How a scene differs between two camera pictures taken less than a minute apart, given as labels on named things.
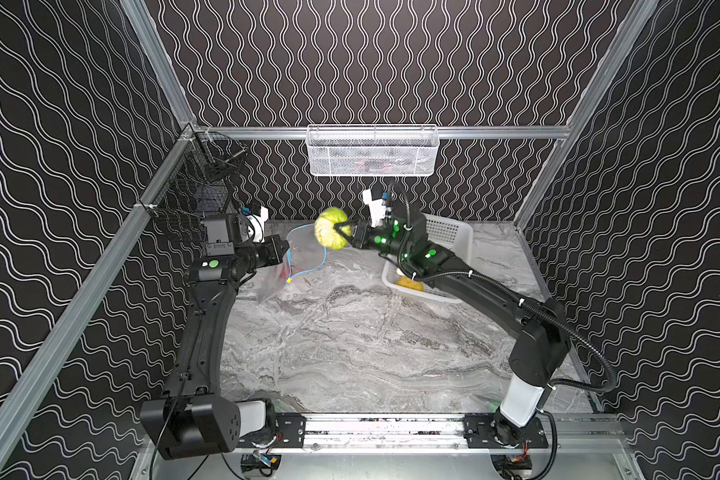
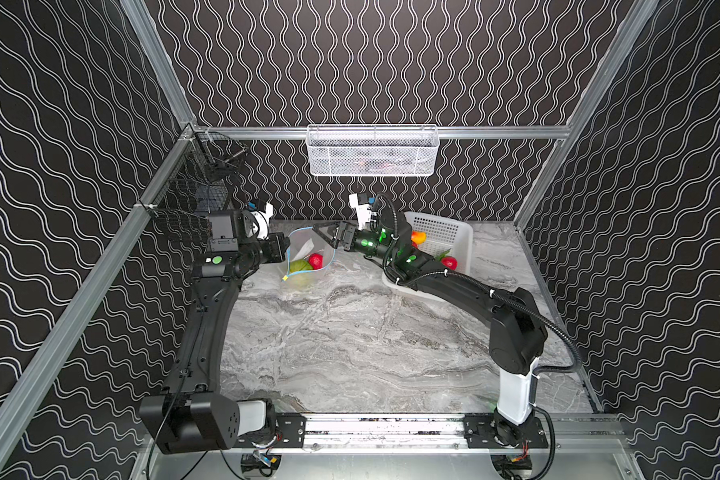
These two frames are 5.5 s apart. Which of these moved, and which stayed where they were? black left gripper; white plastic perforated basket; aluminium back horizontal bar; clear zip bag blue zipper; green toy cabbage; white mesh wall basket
Moved: green toy cabbage; clear zip bag blue zipper
Stayed: black left gripper; aluminium back horizontal bar; white mesh wall basket; white plastic perforated basket
